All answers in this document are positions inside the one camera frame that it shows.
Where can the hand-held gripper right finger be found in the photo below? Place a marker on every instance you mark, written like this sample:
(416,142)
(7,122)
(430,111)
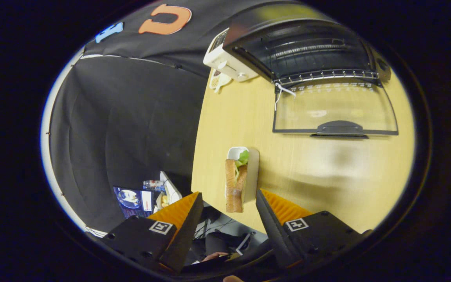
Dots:
(274,231)

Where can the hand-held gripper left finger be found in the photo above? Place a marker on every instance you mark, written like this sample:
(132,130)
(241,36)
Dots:
(184,239)

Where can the white bread sandwich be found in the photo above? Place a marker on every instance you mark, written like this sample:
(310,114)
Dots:
(233,188)

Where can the black toaster oven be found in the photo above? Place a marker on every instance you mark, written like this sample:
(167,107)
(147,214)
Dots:
(257,19)

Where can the white open box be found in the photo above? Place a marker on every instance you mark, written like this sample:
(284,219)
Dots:
(170,192)

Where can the white slot toaster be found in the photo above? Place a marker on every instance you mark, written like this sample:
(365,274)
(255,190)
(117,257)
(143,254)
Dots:
(225,62)

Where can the clear water bottle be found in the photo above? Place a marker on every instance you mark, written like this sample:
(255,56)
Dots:
(153,185)

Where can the white rectangular tray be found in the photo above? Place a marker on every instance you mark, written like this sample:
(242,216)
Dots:
(252,172)

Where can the blue printed carton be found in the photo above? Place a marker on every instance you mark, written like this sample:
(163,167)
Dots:
(131,201)

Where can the black backdrop cloth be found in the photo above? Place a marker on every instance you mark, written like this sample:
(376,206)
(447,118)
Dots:
(131,117)

